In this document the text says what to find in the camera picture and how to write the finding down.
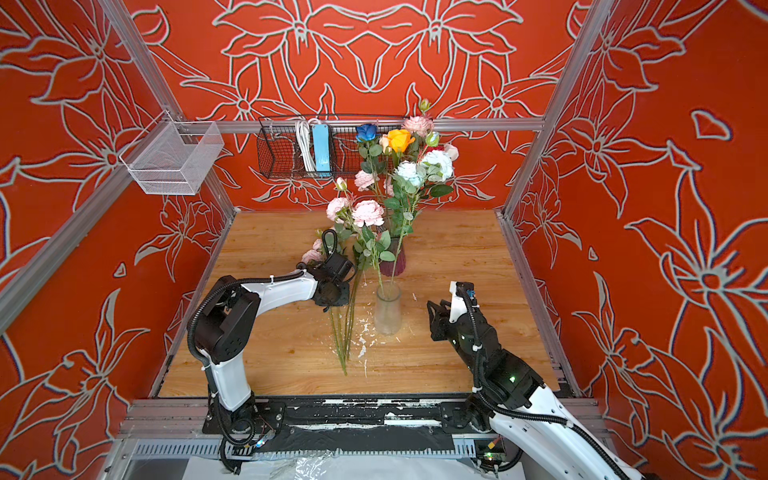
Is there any pink mini rose spray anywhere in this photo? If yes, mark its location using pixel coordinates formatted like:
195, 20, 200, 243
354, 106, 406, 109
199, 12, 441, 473
329, 272, 361, 376

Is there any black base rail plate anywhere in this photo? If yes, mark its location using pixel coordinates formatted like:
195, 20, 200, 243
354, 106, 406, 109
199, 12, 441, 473
202, 393, 511, 458

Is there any white rose flower stem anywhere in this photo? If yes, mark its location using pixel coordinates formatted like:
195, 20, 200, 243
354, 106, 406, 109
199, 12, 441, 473
443, 143, 459, 161

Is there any white mesh wall basket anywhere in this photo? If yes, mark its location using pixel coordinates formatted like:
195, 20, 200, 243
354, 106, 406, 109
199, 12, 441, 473
120, 121, 224, 195

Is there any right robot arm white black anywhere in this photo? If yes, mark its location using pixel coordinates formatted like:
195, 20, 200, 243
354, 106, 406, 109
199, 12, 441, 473
426, 300, 644, 479

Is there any blue rose flower stem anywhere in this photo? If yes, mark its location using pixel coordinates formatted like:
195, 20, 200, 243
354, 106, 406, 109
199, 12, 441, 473
356, 124, 384, 179

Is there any yellow rose flower stem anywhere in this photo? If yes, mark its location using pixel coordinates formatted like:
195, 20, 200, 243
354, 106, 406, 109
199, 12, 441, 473
383, 129, 416, 180

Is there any pink peony flower stem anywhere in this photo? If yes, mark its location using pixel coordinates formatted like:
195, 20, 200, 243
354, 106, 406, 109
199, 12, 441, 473
354, 170, 393, 203

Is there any blue flat box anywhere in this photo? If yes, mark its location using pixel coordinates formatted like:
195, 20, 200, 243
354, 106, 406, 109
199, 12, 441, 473
312, 123, 331, 177

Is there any mixed flower bunch on table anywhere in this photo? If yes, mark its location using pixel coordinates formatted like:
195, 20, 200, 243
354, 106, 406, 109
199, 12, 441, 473
321, 177, 396, 287

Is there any white hydrangea flower stem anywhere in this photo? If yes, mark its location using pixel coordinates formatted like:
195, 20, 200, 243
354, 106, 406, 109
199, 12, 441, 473
383, 130, 455, 283

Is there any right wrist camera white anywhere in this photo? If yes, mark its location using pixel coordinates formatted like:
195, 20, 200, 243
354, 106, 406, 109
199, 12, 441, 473
449, 281, 477, 323

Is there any clear ribbed glass vase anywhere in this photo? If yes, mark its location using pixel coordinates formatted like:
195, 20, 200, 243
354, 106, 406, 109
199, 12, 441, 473
374, 282, 402, 336

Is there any purple ribbed glass vase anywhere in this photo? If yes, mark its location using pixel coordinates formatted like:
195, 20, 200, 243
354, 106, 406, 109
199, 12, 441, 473
380, 237, 407, 277

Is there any peach rose flower stem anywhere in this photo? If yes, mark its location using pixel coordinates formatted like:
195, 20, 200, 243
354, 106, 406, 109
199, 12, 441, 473
378, 135, 391, 153

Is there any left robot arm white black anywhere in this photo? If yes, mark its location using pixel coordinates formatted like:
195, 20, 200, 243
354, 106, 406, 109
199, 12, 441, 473
187, 253, 353, 412

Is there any pink carnation spray stem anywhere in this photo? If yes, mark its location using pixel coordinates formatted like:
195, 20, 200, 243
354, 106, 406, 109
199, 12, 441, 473
403, 99, 434, 139

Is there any black wire wall basket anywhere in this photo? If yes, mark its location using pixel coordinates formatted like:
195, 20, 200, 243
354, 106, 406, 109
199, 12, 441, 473
256, 115, 408, 179

